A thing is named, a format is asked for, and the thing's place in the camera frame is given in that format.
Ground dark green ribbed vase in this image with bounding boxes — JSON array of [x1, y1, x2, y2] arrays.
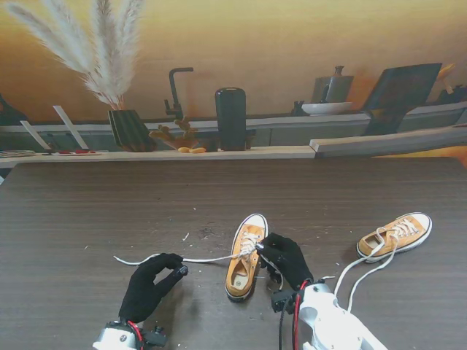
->
[[107, 108, 158, 152]]

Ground grey wooden plank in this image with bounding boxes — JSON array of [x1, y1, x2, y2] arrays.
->
[[309, 125, 467, 158]]

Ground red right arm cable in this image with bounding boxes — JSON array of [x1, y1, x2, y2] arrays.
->
[[291, 280, 309, 350]]

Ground white bowl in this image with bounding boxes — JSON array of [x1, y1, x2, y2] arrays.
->
[[301, 101, 354, 117]]

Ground red left arm cable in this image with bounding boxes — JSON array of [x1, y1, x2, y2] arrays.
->
[[127, 320, 145, 350]]

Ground yellow cactus ornament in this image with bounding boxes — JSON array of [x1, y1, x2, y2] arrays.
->
[[148, 115, 200, 149]]

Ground red flat strips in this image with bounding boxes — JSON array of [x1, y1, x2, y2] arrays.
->
[[54, 149, 100, 157]]

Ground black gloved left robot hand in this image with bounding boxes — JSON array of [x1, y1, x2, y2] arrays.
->
[[118, 253, 190, 324]]

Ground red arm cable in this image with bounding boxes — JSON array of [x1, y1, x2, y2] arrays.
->
[[291, 280, 309, 350], [127, 320, 145, 350]]

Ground white pampas grass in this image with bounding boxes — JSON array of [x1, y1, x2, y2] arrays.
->
[[3, 0, 147, 110]]

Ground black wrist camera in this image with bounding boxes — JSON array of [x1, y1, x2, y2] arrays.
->
[[271, 289, 296, 314], [144, 325, 169, 347]]

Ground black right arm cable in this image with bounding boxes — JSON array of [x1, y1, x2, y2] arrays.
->
[[277, 311, 287, 350]]

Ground black kitchen faucet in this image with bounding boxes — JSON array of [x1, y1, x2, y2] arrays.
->
[[163, 67, 195, 117]]

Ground grey metal pot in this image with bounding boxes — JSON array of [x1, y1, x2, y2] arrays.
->
[[311, 66, 355, 105]]

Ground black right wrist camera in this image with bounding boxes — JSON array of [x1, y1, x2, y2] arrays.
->
[[271, 289, 296, 314]]

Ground short white slat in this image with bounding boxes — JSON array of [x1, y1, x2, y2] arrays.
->
[[20, 120, 52, 151]]

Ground long white slat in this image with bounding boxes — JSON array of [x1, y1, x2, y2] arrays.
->
[[52, 105, 90, 150]]

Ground dark low stand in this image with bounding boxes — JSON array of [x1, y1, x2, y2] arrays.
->
[[196, 129, 257, 152]]

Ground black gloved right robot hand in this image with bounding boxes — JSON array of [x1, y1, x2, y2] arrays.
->
[[257, 233, 314, 292]]

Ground black cylindrical canister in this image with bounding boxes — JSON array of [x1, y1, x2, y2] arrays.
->
[[214, 87, 247, 152]]

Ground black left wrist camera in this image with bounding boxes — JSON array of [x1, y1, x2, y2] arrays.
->
[[144, 325, 169, 347]]

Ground long white shoelace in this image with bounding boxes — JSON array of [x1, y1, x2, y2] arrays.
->
[[113, 233, 285, 289]]

